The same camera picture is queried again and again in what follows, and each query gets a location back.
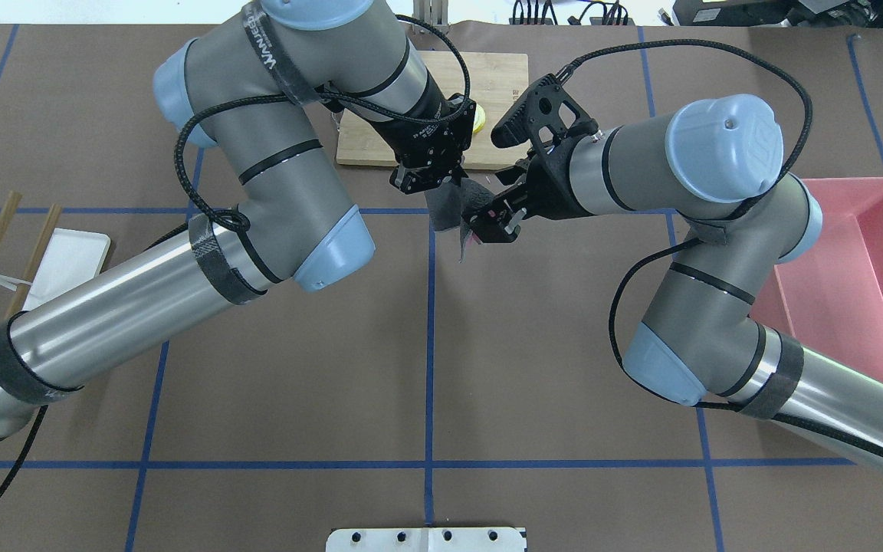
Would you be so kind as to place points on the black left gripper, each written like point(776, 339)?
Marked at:
point(428, 136)

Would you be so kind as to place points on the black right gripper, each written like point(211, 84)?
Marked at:
point(551, 181)

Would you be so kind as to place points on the dark grey cloth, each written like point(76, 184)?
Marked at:
point(451, 201)

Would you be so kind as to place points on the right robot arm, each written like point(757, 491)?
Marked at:
point(718, 163)

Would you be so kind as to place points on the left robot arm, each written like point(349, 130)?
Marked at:
point(271, 205)

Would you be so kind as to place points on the yellow lemon slice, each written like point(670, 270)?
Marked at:
point(479, 119)

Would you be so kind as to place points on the wooden cutting board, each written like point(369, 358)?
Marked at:
point(497, 80)

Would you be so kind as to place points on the pink plastic bin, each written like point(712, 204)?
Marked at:
point(831, 297)

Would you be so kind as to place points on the white rectangular tray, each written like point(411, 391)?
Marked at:
point(71, 258)

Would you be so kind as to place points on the aluminium frame post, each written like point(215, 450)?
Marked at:
point(435, 12)

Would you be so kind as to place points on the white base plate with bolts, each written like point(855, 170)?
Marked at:
point(428, 539)

